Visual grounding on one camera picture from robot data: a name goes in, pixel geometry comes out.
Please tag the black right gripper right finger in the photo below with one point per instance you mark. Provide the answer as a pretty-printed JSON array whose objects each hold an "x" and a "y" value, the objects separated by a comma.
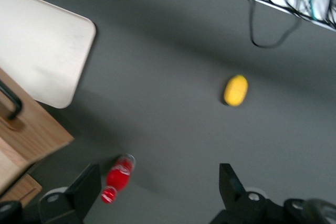
[{"x": 231, "y": 192}]

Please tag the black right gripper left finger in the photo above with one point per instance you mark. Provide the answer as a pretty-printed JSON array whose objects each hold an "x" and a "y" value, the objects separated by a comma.
[{"x": 86, "y": 190}]

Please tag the small red soda bottle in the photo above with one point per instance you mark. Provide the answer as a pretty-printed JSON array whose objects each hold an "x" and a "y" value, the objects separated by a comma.
[{"x": 118, "y": 179}]

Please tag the yellow lemon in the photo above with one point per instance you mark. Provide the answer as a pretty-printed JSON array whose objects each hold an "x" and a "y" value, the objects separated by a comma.
[{"x": 236, "y": 90}]

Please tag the cream rectangular plastic tray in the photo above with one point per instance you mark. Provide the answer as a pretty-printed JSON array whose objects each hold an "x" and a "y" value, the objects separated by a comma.
[{"x": 39, "y": 51}]

